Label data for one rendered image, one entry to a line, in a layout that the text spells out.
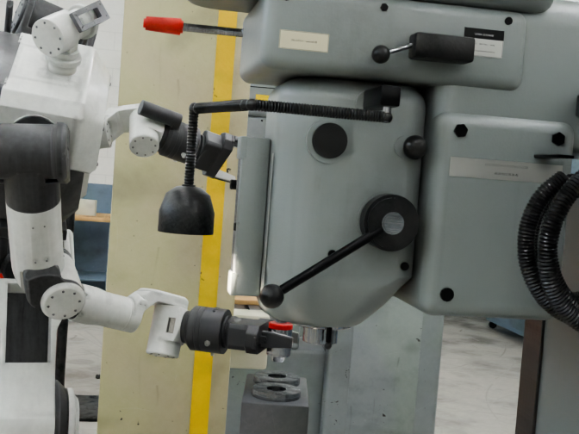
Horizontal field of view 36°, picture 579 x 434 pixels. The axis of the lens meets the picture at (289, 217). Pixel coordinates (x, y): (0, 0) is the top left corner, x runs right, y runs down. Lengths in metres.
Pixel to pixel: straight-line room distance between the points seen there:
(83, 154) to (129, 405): 1.52
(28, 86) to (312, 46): 0.66
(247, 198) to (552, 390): 0.56
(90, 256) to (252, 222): 9.09
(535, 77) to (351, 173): 0.27
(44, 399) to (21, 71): 0.61
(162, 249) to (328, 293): 1.82
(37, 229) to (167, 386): 1.53
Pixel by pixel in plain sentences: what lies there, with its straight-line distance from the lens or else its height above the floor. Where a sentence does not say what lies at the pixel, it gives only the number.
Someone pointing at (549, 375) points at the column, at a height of 1.23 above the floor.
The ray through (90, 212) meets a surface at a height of 0.92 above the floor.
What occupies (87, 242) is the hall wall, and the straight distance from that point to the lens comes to 10.22.
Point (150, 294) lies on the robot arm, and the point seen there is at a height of 1.25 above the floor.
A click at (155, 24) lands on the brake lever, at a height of 1.70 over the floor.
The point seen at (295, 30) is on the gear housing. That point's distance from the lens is 1.08.
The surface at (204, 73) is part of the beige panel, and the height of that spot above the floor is 1.80.
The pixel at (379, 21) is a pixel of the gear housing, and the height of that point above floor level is 1.70.
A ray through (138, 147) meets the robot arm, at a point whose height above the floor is 1.53.
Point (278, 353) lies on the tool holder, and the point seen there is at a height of 1.16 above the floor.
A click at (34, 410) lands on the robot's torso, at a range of 1.76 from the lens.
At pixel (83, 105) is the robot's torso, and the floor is 1.59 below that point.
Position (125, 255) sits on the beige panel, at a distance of 2.91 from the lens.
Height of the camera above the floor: 1.51
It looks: 3 degrees down
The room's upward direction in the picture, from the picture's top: 4 degrees clockwise
